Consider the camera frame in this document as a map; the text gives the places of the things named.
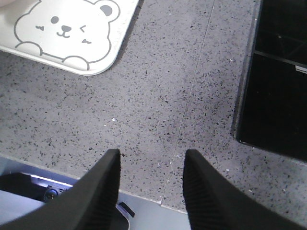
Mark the cream bear serving tray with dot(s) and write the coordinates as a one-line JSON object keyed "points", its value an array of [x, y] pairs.
{"points": [[80, 36]]}

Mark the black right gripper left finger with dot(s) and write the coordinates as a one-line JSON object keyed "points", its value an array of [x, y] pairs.
{"points": [[89, 205]]}

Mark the grey stone countertop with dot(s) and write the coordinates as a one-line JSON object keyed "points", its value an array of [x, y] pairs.
{"points": [[177, 84]]}

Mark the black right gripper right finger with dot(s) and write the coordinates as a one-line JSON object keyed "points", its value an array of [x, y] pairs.
{"points": [[213, 203]]}

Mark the black induction cooktop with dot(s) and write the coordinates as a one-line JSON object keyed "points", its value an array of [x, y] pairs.
{"points": [[274, 110]]}

